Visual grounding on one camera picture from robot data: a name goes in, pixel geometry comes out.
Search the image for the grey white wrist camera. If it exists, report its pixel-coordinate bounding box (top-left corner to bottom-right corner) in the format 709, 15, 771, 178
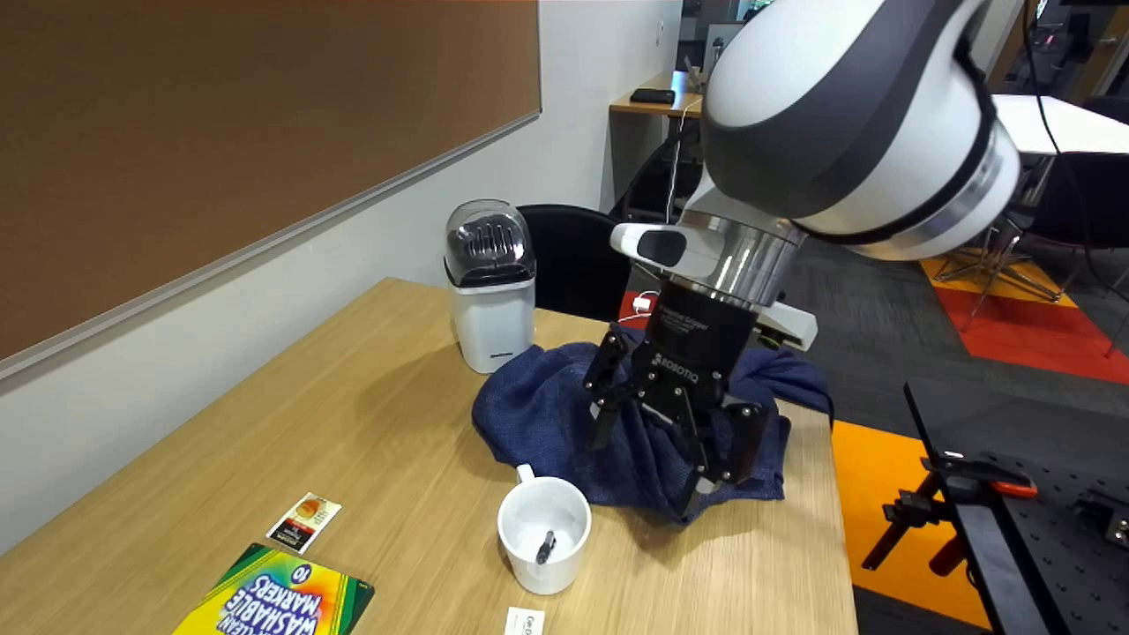
608, 218, 700, 272

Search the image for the orange floor mat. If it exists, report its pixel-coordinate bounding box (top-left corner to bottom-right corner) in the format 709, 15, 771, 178
830, 418, 996, 635

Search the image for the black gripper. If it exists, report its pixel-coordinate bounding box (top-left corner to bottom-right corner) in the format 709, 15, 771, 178
582, 279, 784, 523

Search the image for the small white paper packet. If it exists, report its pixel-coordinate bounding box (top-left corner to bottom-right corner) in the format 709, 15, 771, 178
501, 605, 550, 635

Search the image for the brown cork board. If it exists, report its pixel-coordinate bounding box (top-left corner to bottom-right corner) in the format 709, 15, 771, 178
0, 0, 548, 396

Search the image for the wooden background desk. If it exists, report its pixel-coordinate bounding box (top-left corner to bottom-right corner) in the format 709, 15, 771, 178
608, 87, 709, 218

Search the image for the white ceramic mug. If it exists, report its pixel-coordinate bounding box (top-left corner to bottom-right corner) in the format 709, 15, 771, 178
493, 464, 597, 600

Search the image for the red floor mat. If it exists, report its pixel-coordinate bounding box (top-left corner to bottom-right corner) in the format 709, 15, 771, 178
931, 287, 1129, 392

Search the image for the dark blue cloth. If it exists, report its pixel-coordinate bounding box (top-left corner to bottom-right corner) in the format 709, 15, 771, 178
469, 337, 836, 511

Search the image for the small printed tea packet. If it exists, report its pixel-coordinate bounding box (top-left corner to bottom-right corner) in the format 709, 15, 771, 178
260, 492, 344, 558

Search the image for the black office chair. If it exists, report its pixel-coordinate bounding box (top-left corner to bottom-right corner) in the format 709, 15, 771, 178
516, 200, 643, 326

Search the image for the black perforated breadboard table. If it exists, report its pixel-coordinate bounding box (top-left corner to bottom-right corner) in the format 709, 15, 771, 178
898, 381, 1129, 635

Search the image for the yellow green crayon box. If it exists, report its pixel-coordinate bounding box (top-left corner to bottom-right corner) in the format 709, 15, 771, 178
168, 539, 376, 635

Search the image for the white popcorn maker dark lid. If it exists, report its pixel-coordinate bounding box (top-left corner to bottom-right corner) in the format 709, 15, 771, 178
440, 195, 538, 378

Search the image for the black clamp with orange handle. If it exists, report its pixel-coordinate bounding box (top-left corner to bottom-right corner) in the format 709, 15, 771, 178
857, 449, 1043, 581

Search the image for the white background table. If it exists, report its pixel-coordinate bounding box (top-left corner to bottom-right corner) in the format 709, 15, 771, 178
991, 91, 1129, 166

